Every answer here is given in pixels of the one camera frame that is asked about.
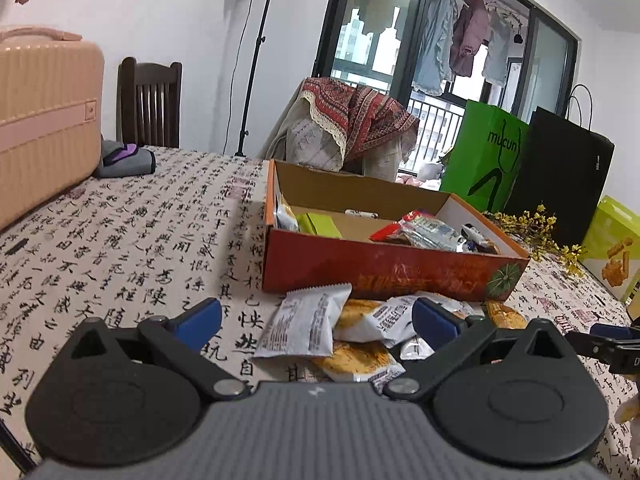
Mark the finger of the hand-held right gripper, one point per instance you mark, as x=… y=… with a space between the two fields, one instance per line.
x=600 y=345

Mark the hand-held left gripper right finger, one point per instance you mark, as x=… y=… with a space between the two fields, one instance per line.
x=435 y=322

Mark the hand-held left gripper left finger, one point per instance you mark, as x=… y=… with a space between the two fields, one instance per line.
x=200 y=320

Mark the pile of snack packets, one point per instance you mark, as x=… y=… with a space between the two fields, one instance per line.
x=360 y=360

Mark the heap of assorted snack packets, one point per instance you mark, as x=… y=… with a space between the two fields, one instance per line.
x=425 y=232

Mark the orange cardboard box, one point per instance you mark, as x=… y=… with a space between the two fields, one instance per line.
x=350 y=270

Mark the yellow rounded object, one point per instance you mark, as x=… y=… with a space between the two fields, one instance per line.
x=629 y=410

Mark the yellow-green snack box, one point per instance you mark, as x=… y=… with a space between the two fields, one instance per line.
x=610 y=225

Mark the yellow dried flower sprig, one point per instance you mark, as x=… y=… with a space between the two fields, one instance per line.
x=545 y=232

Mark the green paper bag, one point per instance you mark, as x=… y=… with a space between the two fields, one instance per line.
x=480 y=160

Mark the black paper bag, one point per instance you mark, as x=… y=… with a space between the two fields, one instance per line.
x=560 y=180

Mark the grey purple pouch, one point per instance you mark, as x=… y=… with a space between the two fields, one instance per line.
x=125 y=162

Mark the balcony metal railing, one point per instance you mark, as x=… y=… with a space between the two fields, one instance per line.
x=440 y=125

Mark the red patterned cloth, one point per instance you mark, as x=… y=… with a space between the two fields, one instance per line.
x=370 y=115

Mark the dark wooden chair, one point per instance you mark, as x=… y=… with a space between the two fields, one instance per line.
x=150 y=105

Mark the pink suitcase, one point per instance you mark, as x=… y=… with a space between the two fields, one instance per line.
x=45 y=110

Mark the hanging white shirt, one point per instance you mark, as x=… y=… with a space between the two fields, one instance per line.
x=497 y=55

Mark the hanging light blue shirt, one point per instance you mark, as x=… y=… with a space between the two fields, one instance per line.
x=435 y=45

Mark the hanging pink garment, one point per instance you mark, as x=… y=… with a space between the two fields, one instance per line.
x=470 y=35

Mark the black framed glass door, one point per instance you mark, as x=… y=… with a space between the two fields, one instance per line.
x=327 y=35

